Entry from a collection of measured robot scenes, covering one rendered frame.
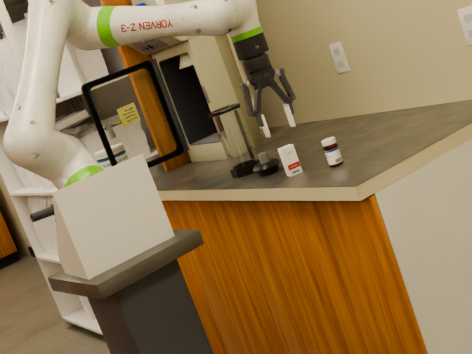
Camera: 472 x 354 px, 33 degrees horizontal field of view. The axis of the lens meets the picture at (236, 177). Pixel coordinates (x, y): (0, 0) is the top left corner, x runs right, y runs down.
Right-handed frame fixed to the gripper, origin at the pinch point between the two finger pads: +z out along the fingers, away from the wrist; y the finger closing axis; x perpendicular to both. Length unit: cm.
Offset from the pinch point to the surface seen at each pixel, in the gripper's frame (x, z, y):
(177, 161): -102, 14, 11
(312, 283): 3.5, 47.6, 7.5
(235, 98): -70, -4, -12
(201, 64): -68, -21, -4
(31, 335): -298, 112, 100
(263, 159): -15.1, 10.9, 3.2
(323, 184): 25.9, 15.7, 2.9
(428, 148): 34.1, 16.3, -25.0
